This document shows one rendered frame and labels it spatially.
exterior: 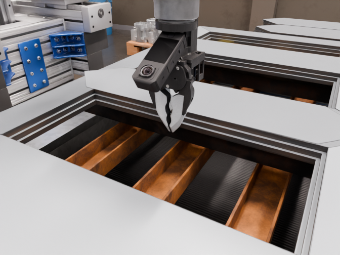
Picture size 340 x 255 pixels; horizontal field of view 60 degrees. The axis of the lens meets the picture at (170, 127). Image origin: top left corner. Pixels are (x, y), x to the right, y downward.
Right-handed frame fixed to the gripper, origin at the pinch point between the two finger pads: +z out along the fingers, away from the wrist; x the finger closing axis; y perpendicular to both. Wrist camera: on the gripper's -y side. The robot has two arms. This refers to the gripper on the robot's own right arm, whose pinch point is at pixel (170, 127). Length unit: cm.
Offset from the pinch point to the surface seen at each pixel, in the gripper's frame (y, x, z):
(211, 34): 87, 27, 2
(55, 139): 4.0, 41.4, 18.1
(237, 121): 10.3, -10.5, 0.8
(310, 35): 101, -13, 1
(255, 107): 18.9, -12.0, 0.8
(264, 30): 104, 7, 1
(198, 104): 13.7, 0.0, 0.8
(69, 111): -0.6, 27.3, 2.9
